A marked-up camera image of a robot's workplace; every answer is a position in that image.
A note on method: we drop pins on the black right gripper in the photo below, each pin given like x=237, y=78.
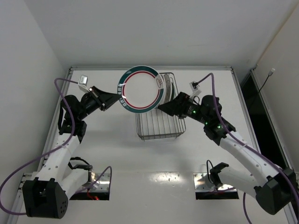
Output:
x=179, y=106

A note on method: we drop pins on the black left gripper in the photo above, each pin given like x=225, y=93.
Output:
x=98, y=98

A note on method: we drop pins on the white plate with teal rim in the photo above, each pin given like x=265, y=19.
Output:
x=169, y=89

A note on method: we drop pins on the white plate red teal rim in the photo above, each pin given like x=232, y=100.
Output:
x=164, y=88

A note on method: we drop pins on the white plate green red rim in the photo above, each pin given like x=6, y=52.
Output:
x=141, y=89

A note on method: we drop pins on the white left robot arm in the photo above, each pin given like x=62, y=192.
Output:
x=48, y=193

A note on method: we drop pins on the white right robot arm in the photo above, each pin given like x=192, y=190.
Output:
x=271, y=186

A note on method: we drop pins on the grey wire dish rack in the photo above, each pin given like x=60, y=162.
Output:
x=157, y=125

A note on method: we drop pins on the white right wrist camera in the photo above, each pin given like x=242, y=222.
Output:
x=195, y=88

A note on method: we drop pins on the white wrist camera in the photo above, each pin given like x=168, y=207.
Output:
x=195, y=88
x=82, y=83

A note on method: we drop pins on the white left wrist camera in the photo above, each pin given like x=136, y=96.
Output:
x=82, y=83

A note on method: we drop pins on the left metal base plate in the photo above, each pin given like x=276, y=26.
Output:
x=97, y=183

